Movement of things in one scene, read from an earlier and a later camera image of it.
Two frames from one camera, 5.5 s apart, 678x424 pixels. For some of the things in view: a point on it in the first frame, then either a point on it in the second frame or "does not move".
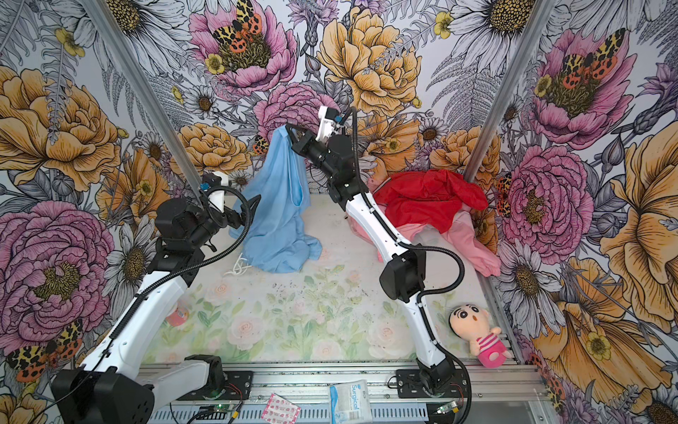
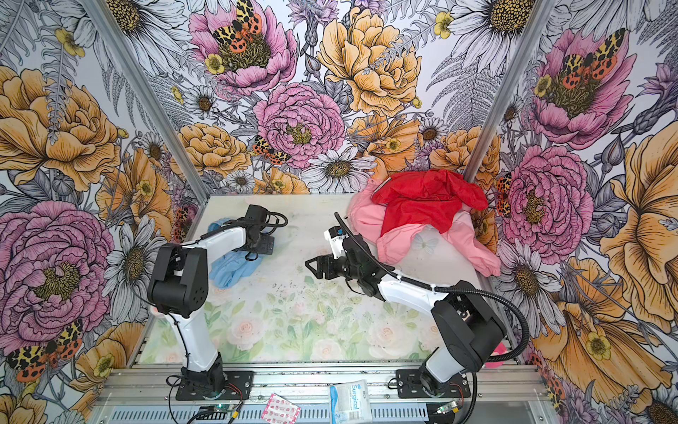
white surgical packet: x=350 y=403 does not move
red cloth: x=431 y=197 does not move
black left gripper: x=248 y=213 -> x=265 y=246
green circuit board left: x=222 y=407 does not move
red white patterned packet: x=280 y=411 does not move
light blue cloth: x=278 y=240 -> x=229 y=269
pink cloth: x=463 y=231 does not move
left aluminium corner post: x=149 y=98 does not move
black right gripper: x=304 y=141 -> x=323 y=261
